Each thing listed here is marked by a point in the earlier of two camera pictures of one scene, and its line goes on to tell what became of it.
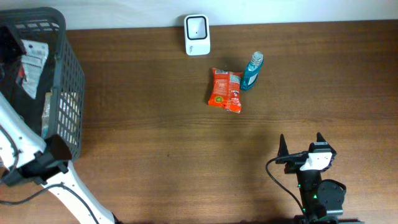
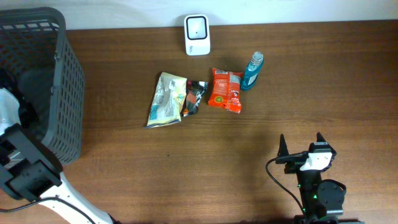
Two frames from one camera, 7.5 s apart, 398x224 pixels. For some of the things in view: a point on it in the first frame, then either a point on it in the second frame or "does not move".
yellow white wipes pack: (32, 65) to (167, 103)
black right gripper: (294, 158) does not move
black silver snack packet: (45, 119) to (194, 91)
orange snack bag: (226, 89) does not move
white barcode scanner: (197, 34) does not move
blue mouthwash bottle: (252, 71) does not move
